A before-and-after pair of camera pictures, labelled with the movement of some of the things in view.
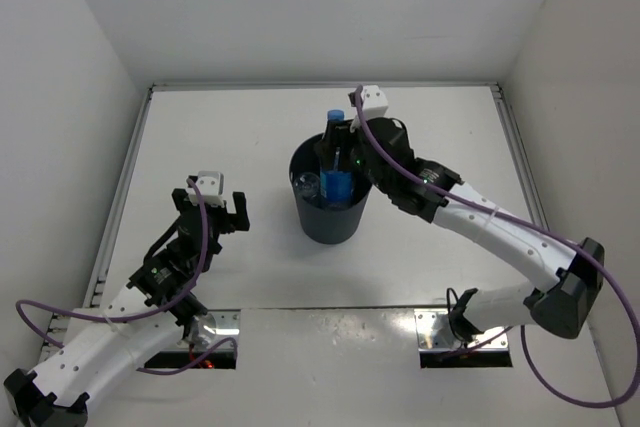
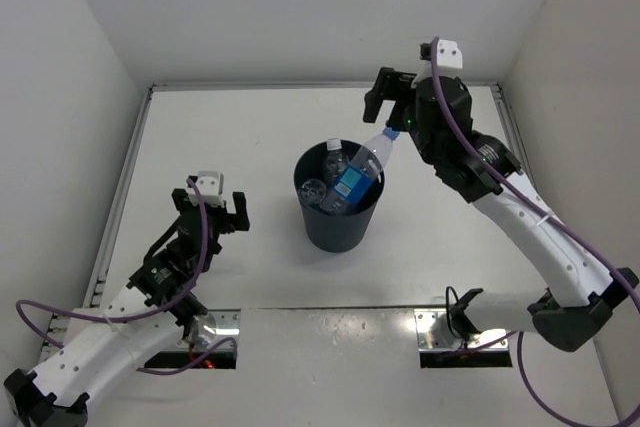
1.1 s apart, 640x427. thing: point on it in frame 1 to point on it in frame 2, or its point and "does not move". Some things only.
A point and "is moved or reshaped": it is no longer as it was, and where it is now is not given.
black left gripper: [231, 222] does not move
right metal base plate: [434, 332] does not move
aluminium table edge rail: [520, 155] does not move
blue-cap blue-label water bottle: [334, 152] is moved or reshaped
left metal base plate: [214, 326] does not move
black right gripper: [338, 135] to [388, 85]
